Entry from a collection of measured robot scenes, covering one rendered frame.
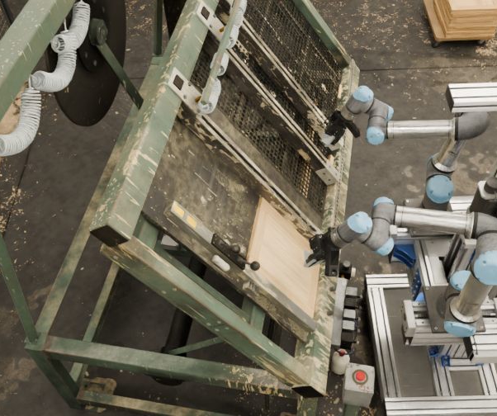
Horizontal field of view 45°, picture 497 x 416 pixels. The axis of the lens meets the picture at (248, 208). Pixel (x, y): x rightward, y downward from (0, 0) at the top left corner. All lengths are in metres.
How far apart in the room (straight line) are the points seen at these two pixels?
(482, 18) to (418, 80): 0.74
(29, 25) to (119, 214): 0.71
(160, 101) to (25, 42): 0.49
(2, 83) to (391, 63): 4.03
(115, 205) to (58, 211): 2.63
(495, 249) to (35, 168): 3.60
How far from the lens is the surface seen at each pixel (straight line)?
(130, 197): 1.95
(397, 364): 3.48
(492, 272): 2.14
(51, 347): 3.00
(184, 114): 2.38
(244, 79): 2.79
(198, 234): 2.23
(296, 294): 2.70
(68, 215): 4.47
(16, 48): 2.09
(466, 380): 3.53
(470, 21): 5.59
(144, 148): 2.06
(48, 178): 4.75
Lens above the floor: 3.34
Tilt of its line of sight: 52 degrees down
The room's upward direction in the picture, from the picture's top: 3 degrees counter-clockwise
